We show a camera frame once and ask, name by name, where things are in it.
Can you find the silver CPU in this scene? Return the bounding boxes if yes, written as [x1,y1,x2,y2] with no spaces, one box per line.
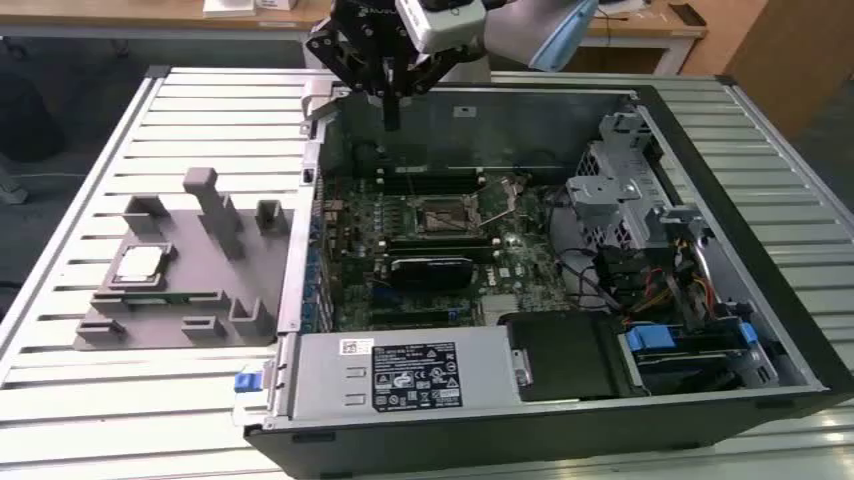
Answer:
[114,243,176,290]

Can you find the blue disk carrier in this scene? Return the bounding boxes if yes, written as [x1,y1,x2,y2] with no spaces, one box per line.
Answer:
[621,322,761,359]

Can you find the CPU socket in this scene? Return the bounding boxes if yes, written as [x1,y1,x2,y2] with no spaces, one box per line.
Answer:
[412,192,483,239]

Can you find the green RAM stick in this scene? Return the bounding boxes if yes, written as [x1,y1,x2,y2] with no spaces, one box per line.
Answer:
[123,295,226,306]
[388,243,497,261]

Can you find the silver finned heatsink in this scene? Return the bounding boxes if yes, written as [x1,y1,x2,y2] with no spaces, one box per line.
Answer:
[480,294,519,321]

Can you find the black power supply label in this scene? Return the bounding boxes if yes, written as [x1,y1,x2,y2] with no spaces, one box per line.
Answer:
[370,342,463,412]

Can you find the black expansion slot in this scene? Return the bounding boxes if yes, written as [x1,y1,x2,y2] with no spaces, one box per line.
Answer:
[370,308,462,325]

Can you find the green motherboard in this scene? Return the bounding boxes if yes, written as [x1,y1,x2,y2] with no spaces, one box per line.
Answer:
[319,167,582,334]

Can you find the yellow red wire bundle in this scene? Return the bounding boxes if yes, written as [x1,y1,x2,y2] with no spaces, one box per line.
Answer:
[626,237,729,326]

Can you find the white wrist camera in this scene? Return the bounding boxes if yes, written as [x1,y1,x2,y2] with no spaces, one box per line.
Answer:
[392,0,490,54]

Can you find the grey parts rack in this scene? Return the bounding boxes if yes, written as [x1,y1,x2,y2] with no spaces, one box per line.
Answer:
[71,167,295,351]

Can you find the black PC case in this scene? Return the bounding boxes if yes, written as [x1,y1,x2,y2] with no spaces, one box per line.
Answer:
[240,79,854,480]

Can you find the black heatsink block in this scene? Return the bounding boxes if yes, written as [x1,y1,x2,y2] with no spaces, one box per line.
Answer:
[390,255,476,301]

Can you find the wooden cabinet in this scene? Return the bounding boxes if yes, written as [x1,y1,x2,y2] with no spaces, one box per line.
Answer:
[679,0,854,146]

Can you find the wooden desk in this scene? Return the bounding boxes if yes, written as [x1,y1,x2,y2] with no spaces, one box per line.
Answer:
[0,0,710,76]

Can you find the metal socket cover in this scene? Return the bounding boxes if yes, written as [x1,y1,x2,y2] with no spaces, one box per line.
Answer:
[471,167,533,235]

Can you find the silver power supply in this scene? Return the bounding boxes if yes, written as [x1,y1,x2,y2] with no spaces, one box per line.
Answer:
[292,329,523,420]

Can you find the black air shroud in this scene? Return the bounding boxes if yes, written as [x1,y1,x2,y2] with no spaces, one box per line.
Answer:
[503,310,633,403]

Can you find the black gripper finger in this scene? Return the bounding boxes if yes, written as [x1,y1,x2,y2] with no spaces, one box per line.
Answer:
[304,18,395,132]
[391,43,472,132]

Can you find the RAM slot white clips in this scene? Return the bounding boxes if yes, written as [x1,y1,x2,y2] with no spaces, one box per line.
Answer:
[376,166,486,175]
[376,178,487,187]

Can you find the silver drive cage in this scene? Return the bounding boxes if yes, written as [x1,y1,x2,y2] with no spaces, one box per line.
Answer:
[565,112,689,254]

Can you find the metal disk bay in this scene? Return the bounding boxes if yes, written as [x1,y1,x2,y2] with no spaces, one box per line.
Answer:
[617,319,802,401]

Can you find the black cable bundle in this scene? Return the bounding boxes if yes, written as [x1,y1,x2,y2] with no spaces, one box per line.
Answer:
[551,244,646,316]

